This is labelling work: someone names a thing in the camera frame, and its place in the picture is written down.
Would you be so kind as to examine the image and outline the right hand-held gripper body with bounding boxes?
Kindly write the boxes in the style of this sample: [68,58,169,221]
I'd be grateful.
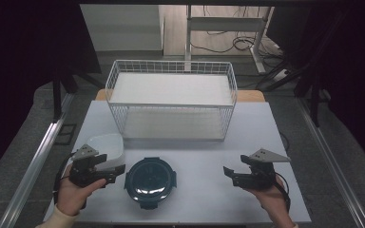
[249,147,292,191]

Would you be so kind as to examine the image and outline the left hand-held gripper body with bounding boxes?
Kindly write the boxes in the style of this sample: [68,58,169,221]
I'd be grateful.
[68,143,108,188]

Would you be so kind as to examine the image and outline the white square plastic container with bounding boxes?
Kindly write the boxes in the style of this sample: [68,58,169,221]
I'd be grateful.
[85,132,125,172]

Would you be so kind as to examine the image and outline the round dark lidded container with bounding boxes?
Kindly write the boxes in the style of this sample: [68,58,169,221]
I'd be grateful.
[124,157,178,211]

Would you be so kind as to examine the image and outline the white wire shelf rack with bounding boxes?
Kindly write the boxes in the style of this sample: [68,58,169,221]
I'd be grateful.
[105,59,238,143]

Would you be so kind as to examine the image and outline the person's left hand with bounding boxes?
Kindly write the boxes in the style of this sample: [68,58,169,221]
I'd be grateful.
[56,164,107,217]

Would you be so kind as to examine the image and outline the person's right hand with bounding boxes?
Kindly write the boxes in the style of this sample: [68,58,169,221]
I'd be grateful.
[245,176,290,227]

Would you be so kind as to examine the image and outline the wooden board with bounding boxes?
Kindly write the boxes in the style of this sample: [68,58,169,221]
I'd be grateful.
[94,88,266,103]

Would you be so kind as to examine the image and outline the black metal stand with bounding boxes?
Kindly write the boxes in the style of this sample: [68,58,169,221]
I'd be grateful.
[256,60,332,128]
[50,63,106,124]

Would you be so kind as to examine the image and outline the white power strip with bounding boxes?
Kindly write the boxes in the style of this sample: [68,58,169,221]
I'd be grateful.
[271,68,292,83]

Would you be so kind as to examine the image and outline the dark curtain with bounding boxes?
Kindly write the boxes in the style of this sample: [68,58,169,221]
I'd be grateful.
[0,0,103,185]
[265,0,365,181]

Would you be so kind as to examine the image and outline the white cabinet panel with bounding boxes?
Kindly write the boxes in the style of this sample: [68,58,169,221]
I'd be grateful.
[79,3,164,52]

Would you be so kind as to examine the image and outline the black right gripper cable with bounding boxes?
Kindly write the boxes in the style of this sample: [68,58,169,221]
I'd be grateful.
[274,172,292,212]

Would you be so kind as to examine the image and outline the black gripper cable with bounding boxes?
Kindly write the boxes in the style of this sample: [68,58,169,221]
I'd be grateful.
[52,151,77,205]
[274,172,292,212]

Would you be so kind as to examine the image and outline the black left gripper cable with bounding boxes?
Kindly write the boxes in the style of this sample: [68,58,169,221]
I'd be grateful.
[52,151,77,205]

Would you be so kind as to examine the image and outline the black floor bracket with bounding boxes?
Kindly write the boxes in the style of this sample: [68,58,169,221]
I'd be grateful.
[54,123,78,146]

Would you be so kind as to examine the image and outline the aluminium rail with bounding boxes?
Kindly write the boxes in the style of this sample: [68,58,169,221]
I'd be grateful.
[297,97,365,228]
[0,93,76,228]

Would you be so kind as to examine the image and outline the black floor cables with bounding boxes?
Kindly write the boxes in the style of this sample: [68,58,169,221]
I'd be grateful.
[189,4,284,61]

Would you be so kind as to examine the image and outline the white metal desk frame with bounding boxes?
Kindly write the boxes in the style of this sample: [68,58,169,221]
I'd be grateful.
[184,4,275,75]

